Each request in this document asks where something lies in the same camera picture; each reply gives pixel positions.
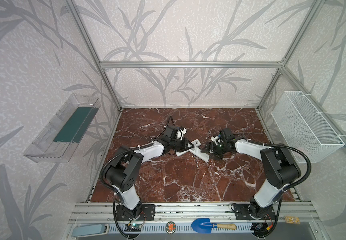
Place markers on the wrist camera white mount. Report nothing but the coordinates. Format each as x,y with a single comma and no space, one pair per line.
217,139
180,132

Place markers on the green led circuit board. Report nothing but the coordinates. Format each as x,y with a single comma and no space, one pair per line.
131,227

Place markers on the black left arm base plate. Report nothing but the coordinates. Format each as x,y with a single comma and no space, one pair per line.
143,212

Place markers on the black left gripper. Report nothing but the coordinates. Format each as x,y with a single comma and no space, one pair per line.
183,144

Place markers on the small round orange gadget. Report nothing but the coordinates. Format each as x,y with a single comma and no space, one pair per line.
171,227

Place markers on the white remote with coloured buttons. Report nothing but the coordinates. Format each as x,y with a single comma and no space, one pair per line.
200,154

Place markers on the small tan circuit board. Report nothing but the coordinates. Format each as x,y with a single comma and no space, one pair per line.
292,220

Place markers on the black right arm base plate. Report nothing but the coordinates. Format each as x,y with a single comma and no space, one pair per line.
242,211

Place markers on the white wire mesh basket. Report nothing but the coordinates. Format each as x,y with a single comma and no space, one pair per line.
304,127

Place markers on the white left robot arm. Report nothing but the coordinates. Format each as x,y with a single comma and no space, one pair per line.
120,173

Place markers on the right side wired circuit board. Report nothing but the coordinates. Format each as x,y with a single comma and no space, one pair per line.
261,230

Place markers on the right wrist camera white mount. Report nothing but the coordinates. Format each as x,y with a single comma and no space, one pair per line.
217,139

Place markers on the clear plastic wall bin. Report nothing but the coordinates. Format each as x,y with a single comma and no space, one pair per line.
59,139

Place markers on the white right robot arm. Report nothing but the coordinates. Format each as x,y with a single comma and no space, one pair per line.
285,167

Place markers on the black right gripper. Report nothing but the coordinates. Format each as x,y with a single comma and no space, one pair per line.
210,146

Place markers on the grey flat device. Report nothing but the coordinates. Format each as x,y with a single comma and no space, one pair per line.
90,230

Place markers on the white remote control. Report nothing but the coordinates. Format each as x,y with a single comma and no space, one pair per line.
192,147

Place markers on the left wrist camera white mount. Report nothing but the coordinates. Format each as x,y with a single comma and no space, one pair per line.
180,132

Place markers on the blue trowel wooden handle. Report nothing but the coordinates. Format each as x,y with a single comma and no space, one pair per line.
204,226

